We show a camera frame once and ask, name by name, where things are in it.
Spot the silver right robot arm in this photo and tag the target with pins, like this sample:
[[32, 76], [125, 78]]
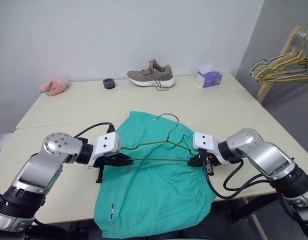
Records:
[[254, 143]]

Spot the taupe knit sneaker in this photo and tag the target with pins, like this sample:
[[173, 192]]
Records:
[[153, 75]]

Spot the black tape roll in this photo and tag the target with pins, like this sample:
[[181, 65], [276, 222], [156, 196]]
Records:
[[109, 83]]

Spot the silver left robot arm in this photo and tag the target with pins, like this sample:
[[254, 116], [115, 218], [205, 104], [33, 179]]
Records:
[[52, 152]]

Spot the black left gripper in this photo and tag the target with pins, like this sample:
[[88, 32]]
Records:
[[103, 162]]

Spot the pink fluffy slipper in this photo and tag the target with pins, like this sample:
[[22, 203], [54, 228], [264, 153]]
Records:
[[54, 87]]

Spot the purple tissue box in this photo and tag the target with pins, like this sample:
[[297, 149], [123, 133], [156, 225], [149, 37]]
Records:
[[211, 79]]

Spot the green shorts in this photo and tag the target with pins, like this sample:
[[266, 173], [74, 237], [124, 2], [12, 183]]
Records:
[[153, 190]]

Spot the black table frame bar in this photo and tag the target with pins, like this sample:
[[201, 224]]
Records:
[[249, 211]]

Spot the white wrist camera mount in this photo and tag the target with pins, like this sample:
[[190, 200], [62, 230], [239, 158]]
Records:
[[203, 141], [107, 143]]

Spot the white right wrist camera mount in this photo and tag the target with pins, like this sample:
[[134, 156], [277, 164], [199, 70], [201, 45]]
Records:
[[203, 141]]

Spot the wooden table leg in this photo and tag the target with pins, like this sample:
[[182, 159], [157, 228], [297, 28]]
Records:
[[257, 222]]

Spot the wooden clothes rack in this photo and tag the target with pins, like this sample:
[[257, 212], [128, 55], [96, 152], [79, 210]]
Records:
[[266, 88]]

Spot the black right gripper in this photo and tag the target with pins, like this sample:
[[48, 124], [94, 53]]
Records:
[[206, 156]]

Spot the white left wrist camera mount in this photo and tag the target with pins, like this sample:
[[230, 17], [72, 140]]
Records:
[[107, 143]]

